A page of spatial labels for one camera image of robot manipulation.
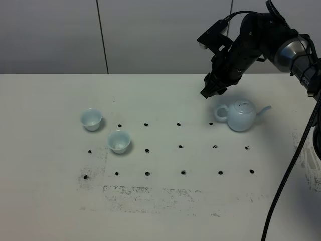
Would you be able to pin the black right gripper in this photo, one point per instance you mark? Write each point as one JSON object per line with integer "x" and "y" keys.
{"x": 227, "y": 70}

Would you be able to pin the light blue porcelain teapot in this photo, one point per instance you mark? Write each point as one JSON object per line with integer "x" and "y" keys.
{"x": 239, "y": 115}

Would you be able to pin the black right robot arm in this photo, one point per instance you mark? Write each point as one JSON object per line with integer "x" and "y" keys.
{"x": 263, "y": 36}

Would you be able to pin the near light blue teacup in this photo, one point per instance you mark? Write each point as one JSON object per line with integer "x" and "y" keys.
{"x": 118, "y": 141}

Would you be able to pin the light blue teacup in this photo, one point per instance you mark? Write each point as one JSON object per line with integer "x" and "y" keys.
{"x": 90, "y": 119}
{"x": 118, "y": 141}

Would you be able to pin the far light blue teacup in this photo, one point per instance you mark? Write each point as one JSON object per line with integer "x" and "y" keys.
{"x": 90, "y": 119}

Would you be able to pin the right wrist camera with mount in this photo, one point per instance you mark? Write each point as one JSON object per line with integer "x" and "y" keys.
{"x": 214, "y": 39}

